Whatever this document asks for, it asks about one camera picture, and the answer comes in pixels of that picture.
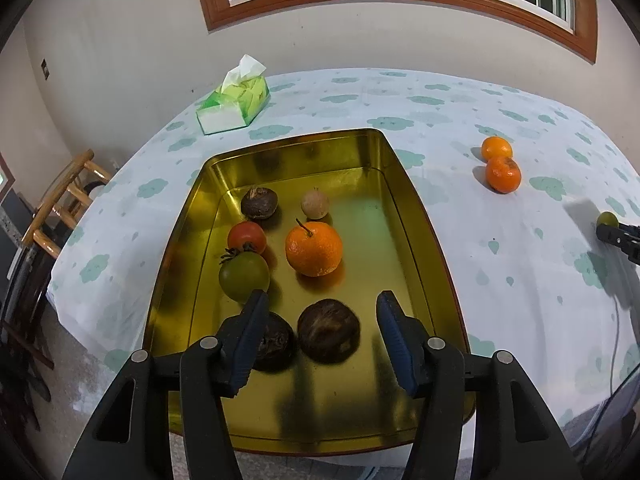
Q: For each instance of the green tissue box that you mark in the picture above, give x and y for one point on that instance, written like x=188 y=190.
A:
x=235 y=105

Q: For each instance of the black wall socket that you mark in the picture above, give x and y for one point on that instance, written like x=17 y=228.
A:
x=45 y=69

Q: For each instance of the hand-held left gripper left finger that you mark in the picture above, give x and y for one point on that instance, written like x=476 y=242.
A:
x=249 y=342

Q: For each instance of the small green fruit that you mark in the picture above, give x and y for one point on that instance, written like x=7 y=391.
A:
x=607 y=218

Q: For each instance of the green tomato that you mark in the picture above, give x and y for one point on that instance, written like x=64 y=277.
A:
x=244 y=276

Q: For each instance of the dark brown fruit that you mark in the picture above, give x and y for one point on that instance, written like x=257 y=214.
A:
x=259 y=204
x=279 y=341
x=328 y=331

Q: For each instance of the bamboo chair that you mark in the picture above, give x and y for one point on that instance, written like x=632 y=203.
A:
x=75 y=167

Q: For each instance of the cloud print tablecloth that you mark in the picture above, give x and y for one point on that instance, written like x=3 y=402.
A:
x=500 y=260

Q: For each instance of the dark furniture piece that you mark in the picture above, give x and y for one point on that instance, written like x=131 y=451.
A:
x=20 y=285

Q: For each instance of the light brown round fruit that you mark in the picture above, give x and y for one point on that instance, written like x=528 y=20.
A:
x=315 y=204

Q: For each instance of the orange mandarin with stem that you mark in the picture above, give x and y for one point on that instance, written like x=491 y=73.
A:
x=314 y=250

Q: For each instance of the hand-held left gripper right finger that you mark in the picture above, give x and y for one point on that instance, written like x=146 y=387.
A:
x=396 y=342

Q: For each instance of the red tomato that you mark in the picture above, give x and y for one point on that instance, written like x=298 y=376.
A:
x=246 y=236

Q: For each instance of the gold metal tin tray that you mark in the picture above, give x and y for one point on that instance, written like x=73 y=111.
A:
x=350 y=185

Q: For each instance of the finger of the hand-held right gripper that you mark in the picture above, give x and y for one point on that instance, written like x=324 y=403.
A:
x=622 y=237

